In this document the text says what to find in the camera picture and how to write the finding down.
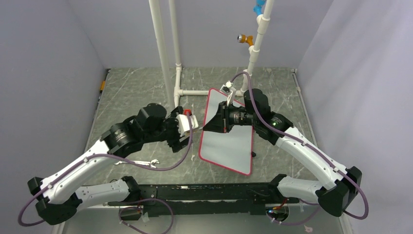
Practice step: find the white PVC pipe frame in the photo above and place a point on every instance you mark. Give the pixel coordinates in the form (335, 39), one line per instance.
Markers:
(174, 92)

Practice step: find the blue pipe fitting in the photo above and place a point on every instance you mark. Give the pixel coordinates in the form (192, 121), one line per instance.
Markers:
(258, 7)

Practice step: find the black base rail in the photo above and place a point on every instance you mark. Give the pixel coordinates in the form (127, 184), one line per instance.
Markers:
(199, 199)

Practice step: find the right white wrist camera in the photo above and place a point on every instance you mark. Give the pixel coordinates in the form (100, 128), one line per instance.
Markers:
(230, 92)

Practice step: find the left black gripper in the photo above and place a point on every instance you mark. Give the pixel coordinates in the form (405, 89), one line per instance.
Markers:
(175, 143)

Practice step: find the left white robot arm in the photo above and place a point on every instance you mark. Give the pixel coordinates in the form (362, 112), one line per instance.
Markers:
(59, 196)

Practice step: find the orange wall clip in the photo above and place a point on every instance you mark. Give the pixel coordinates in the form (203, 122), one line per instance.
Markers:
(102, 86)

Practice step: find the silver open-end wrench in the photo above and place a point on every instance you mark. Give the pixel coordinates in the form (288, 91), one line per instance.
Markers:
(151, 164)

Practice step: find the orange nozzle fitting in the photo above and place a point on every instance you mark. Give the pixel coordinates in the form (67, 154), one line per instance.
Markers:
(241, 38)

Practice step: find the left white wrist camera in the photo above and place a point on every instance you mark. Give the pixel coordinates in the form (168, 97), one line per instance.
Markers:
(186, 121)

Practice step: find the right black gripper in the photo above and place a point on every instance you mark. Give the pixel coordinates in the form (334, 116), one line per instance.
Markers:
(220, 122)

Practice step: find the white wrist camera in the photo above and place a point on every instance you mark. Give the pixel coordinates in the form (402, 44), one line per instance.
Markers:
(230, 92)
(186, 121)

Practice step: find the red-framed whiteboard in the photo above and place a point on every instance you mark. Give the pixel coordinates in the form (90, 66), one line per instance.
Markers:
(232, 150)

